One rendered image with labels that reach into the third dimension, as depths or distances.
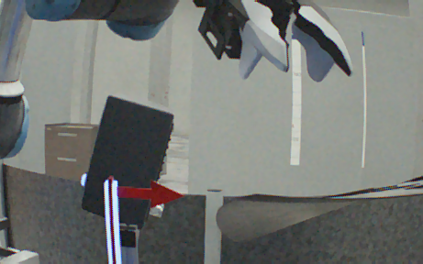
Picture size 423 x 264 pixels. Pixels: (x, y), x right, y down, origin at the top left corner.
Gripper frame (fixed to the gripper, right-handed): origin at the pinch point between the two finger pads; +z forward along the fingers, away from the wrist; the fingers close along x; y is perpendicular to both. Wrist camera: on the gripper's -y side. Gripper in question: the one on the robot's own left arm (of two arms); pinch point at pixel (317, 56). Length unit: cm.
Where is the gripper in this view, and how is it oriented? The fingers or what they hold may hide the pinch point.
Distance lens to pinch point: 68.3
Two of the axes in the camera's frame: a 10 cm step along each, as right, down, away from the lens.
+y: -2.8, 7.6, 5.9
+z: 3.6, 6.5, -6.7
